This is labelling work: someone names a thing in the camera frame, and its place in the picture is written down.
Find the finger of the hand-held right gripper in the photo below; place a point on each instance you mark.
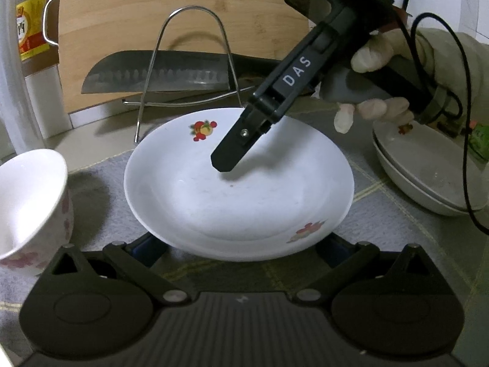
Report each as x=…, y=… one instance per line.
x=237, y=141

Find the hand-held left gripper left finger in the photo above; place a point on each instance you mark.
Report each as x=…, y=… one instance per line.
x=143, y=250

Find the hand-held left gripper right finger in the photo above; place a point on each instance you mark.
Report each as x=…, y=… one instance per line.
x=334, y=252

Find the white plate fruit print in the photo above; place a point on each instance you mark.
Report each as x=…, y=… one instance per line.
x=237, y=206
x=420, y=206

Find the stack of white plates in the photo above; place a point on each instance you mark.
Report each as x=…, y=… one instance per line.
x=420, y=160

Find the person's right forearm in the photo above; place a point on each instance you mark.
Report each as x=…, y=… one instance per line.
x=472, y=68

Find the person's right hand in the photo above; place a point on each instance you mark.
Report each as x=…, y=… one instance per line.
x=372, y=51

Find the grey checked cloth mat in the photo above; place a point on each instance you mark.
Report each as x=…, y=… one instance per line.
x=95, y=198

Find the white bowl pink flowers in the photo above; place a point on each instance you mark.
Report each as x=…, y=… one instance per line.
x=26, y=198

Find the bamboo cutting board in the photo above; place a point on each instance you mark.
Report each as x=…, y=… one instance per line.
x=152, y=7

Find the white pipe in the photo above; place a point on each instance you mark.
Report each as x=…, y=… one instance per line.
x=15, y=84

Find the amber oil bottle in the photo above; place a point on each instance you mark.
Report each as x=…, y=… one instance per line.
x=32, y=26

